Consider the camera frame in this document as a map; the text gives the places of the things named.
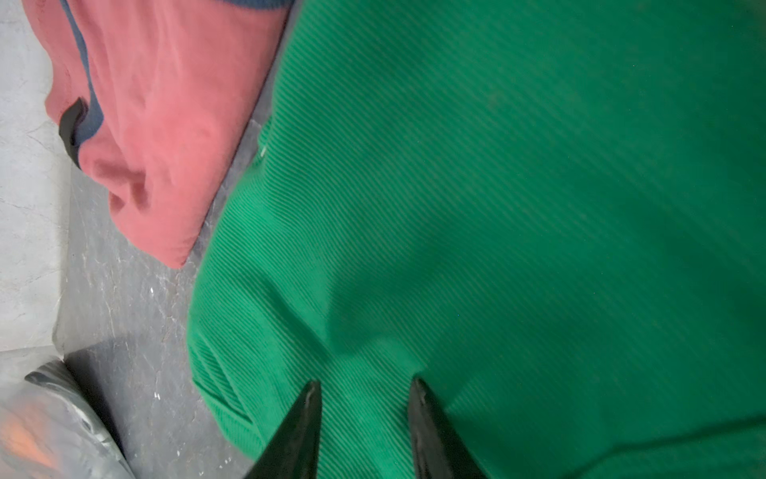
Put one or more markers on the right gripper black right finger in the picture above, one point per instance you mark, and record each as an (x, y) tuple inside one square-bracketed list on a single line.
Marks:
[(438, 450)]

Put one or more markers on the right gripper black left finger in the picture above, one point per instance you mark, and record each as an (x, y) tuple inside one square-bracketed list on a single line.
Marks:
[(293, 452)]

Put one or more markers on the clear plastic vacuum bag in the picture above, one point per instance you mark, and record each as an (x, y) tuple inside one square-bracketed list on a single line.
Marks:
[(48, 428)]

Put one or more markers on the green ribbed garment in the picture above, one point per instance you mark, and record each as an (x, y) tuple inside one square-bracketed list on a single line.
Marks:
[(551, 211)]

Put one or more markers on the red garment with dark trim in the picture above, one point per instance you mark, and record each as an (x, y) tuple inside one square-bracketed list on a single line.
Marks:
[(151, 99)]

